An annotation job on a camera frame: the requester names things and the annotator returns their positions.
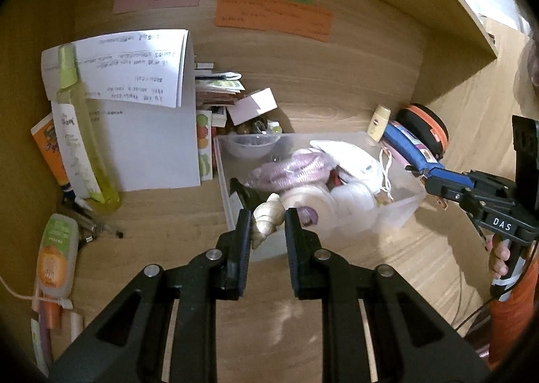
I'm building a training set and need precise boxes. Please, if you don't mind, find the orange sticky note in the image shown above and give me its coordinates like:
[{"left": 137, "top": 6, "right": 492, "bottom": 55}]
[{"left": 215, "top": 0, "right": 335, "bottom": 43}]

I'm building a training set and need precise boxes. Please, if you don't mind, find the small white cardboard box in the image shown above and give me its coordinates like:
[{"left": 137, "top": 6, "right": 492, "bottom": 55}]
[{"left": 227, "top": 88, "right": 279, "bottom": 125}]

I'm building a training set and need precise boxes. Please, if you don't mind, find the orange green cream tube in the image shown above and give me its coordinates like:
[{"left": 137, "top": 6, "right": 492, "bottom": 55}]
[{"left": 36, "top": 214, "right": 81, "bottom": 300}]

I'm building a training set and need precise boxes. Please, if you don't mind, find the white handwritten folded paper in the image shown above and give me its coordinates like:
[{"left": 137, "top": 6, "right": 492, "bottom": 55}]
[{"left": 41, "top": 29, "right": 191, "bottom": 110}]

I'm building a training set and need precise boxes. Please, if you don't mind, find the black orange round case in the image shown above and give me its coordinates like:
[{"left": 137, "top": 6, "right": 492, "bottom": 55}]
[{"left": 396, "top": 104, "right": 449, "bottom": 162}]

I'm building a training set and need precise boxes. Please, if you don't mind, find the cream spiral seashell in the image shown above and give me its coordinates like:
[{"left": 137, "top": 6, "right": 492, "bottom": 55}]
[{"left": 251, "top": 193, "right": 287, "bottom": 249}]

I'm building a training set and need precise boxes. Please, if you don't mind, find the person's right hand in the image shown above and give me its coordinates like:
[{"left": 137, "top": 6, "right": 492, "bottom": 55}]
[{"left": 487, "top": 239, "right": 513, "bottom": 278}]

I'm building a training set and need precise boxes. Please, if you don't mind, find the fruit print booklet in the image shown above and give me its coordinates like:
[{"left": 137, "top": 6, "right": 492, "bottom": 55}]
[{"left": 196, "top": 109, "right": 214, "bottom": 180}]

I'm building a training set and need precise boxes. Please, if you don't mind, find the white cord with tag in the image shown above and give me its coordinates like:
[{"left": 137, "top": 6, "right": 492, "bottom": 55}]
[{"left": 0, "top": 273, "right": 73, "bottom": 310}]

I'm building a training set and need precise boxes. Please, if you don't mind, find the clear plastic bowl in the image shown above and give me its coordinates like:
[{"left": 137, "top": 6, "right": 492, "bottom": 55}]
[{"left": 222, "top": 134, "right": 281, "bottom": 159}]

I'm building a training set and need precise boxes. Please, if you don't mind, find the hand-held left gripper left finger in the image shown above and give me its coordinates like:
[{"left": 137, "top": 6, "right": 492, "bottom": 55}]
[{"left": 50, "top": 209, "right": 253, "bottom": 383}]

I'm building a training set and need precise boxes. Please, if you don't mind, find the wooden desktop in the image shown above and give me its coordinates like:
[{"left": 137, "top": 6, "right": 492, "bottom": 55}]
[{"left": 55, "top": 98, "right": 506, "bottom": 383}]

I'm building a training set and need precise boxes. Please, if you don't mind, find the white tape roll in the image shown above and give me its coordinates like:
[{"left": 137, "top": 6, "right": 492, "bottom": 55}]
[{"left": 281, "top": 184, "right": 338, "bottom": 224}]

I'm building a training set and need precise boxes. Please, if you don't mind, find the black pen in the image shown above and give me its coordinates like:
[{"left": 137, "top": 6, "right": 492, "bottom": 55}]
[{"left": 63, "top": 195, "right": 125, "bottom": 240}]

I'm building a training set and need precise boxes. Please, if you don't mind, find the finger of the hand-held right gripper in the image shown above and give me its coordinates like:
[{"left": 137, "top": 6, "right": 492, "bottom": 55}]
[
  {"left": 430, "top": 167, "right": 475, "bottom": 188},
  {"left": 424, "top": 179, "right": 479, "bottom": 212}
]

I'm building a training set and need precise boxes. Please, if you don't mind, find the slim cosmetic tube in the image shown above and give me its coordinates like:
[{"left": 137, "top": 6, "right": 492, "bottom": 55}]
[
  {"left": 43, "top": 301, "right": 60, "bottom": 332},
  {"left": 68, "top": 311, "right": 86, "bottom": 342}
]

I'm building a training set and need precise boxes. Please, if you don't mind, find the white blank paper sheet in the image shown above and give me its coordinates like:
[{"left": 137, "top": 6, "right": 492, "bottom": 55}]
[{"left": 86, "top": 98, "right": 202, "bottom": 192}]

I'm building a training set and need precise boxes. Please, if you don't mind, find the person's right forearm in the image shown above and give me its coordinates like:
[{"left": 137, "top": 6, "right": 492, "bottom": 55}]
[{"left": 488, "top": 257, "right": 539, "bottom": 367}]

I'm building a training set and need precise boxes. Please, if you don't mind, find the stack of books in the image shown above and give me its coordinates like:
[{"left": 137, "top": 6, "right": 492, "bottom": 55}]
[{"left": 194, "top": 63, "right": 247, "bottom": 131}]

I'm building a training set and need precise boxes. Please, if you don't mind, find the blue patchwork pouch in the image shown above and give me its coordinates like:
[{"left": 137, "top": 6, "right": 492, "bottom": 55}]
[{"left": 381, "top": 121, "right": 446, "bottom": 174}]

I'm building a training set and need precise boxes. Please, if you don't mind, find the clear plastic storage box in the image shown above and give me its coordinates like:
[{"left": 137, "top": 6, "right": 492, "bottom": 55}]
[{"left": 213, "top": 131, "right": 428, "bottom": 262}]

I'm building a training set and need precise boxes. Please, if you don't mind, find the white face mask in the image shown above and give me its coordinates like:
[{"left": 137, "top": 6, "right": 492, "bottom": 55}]
[{"left": 310, "top": 139, "right": 394, "bottom": 200}]

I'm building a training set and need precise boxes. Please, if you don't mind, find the cream lotion bottle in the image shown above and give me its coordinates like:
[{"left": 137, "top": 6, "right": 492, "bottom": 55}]
[{"left": 366, "top": 105, "right": 392, "bottom": 140}]

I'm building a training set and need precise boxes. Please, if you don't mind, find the pink purple knitted item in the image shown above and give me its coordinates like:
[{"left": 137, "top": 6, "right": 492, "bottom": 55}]
[{"left": 248, "top": 148, "right": 338, "bottom": 192}]

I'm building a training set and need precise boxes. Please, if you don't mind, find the yellow spray bottle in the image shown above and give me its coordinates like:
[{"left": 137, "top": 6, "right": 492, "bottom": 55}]
[{"left": 57, "top": 43, "right": 121, "bottom": 213}]

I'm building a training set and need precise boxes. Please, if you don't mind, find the bowl of metal trinkets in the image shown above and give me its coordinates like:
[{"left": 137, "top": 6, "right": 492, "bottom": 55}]
[{"left": 229, "top": 119, "right": 284, "bottom": 136}]

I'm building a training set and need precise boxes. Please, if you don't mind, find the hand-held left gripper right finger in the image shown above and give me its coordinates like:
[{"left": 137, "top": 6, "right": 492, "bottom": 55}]
[{"left": 284, "top": 208, "right": 493, "bottom": 383}]

